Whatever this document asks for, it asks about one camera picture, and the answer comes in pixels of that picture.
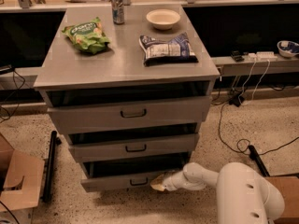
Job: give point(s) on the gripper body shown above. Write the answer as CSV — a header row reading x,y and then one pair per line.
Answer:
x,y
172,181

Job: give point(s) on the grey bottom drawer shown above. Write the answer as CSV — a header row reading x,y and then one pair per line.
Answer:
x,y
130,173

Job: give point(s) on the grey drawer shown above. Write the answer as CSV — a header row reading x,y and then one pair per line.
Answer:
x,y
129,115
130,173
134,148

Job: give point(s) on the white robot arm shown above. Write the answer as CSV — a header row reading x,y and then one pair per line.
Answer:
x,y
243,196

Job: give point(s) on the grey middle drawer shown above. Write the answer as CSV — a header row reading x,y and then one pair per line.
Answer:
x,y
134,148

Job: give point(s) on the grey top drawer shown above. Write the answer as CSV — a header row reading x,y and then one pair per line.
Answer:
x,y
129,115

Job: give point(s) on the grey drawer cabinet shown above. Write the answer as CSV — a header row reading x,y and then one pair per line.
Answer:
x,y
118,75

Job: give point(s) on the black bar right floor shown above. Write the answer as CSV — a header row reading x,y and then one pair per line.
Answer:
x,y
253,154

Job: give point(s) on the black bar floor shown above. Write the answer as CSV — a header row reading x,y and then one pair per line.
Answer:
x,y
54,142
253,154

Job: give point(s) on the black bar left floor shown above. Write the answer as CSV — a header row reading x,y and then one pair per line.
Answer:
x,y
54,142

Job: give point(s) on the black power adapter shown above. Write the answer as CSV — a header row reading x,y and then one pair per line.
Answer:
x,y
237,100

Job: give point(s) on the right cardboard box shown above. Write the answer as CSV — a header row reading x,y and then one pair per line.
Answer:
x,y
289,188

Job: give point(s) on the cardboard box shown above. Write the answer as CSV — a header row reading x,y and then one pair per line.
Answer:
x,y
289,188
22,174

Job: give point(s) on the blue white snack bag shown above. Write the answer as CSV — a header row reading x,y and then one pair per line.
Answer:
x,y
176,50

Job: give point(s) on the left cardboard box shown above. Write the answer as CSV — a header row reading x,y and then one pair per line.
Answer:
x,y
22,174

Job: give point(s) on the black phone on ledge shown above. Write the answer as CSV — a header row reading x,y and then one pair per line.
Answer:
x,y
236,55

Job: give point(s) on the green chip bag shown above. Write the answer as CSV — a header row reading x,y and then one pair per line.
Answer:
x,y
87,36

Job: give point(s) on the white power strip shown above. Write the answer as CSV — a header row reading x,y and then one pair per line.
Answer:
x,y
263,55

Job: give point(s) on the white empty bowl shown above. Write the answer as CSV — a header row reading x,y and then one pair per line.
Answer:
x,y
163,19

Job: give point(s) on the blue patterned bowl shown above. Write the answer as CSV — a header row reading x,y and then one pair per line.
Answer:
x,y
287,48

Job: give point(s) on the silver soda can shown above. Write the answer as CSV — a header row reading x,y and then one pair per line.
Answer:
x,y
117,11

